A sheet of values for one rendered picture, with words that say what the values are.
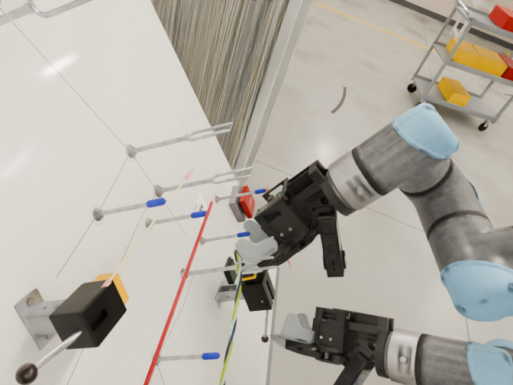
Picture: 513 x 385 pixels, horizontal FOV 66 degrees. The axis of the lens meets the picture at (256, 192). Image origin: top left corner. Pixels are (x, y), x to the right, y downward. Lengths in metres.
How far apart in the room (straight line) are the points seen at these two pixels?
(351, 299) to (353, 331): 1.61
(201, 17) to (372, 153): 0.80
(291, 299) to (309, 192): 1.60
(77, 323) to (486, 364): 0.48
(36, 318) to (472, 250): 0.43
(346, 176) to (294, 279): 1.70
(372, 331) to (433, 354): 0.09
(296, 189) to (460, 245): 0.22
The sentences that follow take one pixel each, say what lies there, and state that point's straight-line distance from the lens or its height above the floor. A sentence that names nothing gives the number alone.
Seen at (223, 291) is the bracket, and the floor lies 1.08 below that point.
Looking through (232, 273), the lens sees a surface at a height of 1.08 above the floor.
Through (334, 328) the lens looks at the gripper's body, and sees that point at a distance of 0.66.
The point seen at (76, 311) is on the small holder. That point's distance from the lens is 0.34.
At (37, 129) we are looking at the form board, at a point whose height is 1.41.
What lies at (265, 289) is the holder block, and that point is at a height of 1.15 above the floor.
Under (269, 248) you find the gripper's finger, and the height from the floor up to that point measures 1.24.
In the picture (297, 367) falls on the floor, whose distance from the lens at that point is 1.96.
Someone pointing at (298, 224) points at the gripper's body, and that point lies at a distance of 0.55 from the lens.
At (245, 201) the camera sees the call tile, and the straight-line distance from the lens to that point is 0.79.
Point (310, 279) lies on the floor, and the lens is 2.23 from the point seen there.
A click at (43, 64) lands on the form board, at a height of 1.44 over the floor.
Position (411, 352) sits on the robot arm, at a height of 1.22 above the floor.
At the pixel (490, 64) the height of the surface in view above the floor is 0.65.
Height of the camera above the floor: 1.67
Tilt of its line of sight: 41 degrees down
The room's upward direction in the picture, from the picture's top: 22 degrees clockwise
